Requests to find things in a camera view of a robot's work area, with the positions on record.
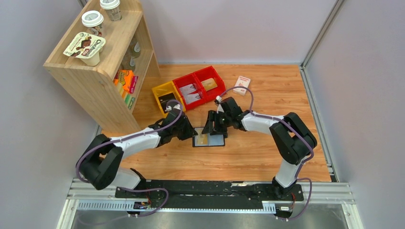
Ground tan card in bin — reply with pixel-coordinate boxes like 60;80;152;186
201;78;218;91

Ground white cards in bin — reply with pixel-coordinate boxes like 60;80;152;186
179;84;201;104

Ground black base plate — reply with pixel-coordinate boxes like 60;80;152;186
115;180;304;210

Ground Chobani yogurt cup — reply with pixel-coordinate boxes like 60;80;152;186
63;32;106;66

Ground glass bottle on shelf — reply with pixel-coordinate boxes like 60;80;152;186
129;37;141;58

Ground gold credit card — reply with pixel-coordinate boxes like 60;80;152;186
194;134;209;147

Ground yellow plastic bin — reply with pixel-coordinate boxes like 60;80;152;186
152;81;186;117

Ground black card in bin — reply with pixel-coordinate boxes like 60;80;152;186
158;93;177;112

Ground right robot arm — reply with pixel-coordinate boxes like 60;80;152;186
202;96;317;192

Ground white lidded cup far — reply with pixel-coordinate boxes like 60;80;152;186
100;0;122;21

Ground white pink card box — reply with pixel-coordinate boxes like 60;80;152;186
233;76;251;96

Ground orange snack box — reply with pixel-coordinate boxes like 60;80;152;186
113;70;139;94

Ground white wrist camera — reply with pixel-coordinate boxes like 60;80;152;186
214;95;224;113
165;104;182;112

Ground wooden shelf unit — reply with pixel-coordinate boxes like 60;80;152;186
44;0;160;135

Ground white lidded cup near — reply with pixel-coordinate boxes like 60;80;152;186
82;10;104;37

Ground red plastic bin right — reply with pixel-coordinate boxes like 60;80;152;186
194;66;225;102

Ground white lidded cup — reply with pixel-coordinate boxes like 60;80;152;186
82;10;104;37
100;0;122;21

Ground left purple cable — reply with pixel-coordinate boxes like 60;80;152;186
75;100;184;219

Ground red plastic bin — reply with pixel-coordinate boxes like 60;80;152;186
173;73;207;111
194;66;225;102

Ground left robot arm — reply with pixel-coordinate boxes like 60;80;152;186
75;108;197;190

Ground red plastic bin middle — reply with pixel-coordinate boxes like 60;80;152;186
173;73;207;111

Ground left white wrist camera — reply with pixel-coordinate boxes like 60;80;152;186
165;104;182;112

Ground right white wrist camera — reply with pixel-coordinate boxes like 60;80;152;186
214;95;224;113

